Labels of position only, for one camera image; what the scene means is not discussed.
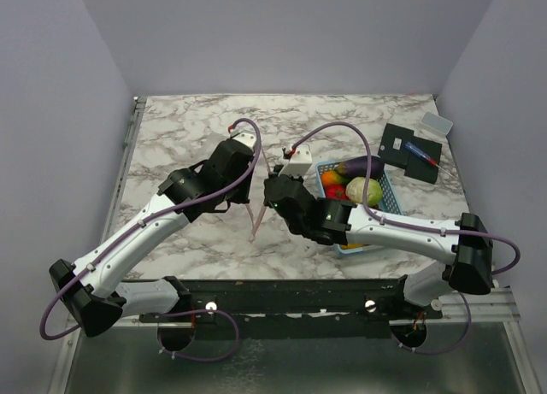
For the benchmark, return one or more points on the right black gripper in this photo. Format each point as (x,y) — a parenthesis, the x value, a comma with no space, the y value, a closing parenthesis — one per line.
(278,172)

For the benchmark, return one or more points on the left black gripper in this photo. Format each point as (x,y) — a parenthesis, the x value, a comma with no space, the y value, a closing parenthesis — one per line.
(243,196)

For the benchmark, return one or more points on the green cabbage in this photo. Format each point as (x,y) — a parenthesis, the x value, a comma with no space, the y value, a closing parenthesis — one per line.
(356,191)

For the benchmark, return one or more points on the purple eggplant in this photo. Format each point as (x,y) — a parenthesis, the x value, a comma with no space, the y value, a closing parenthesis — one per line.
(358,167)

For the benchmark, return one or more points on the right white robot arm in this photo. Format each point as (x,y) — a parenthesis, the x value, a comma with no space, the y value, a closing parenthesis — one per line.
(460,250)

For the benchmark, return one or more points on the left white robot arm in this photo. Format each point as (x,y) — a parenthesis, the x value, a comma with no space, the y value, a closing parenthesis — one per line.
(93,289)

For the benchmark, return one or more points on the red tomato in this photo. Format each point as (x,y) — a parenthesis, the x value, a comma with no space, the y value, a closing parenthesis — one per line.
(336,192)

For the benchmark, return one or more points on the yellow bell pepper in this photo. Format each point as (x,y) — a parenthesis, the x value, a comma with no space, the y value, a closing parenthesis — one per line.
(352,246)

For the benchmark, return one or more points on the orange fruit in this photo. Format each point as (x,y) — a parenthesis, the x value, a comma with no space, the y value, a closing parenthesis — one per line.
(332,177)

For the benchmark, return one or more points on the light blue plastic basket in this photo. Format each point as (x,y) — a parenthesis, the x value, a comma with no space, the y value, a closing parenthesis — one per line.
(388,204)

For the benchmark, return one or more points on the blue red screwdriver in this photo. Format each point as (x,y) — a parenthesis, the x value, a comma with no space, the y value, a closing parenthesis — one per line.
(421,154)

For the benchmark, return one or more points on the clear plastic lid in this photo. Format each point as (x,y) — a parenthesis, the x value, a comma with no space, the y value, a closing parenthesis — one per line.
(436,124)

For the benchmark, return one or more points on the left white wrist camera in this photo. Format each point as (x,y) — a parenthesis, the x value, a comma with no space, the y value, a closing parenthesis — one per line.
(246,137)

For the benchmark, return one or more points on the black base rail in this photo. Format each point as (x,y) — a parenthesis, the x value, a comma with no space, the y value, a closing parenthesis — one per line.
(324,308)

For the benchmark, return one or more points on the aluminium side rail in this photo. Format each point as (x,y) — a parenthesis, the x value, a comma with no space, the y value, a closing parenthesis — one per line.
(128,146)

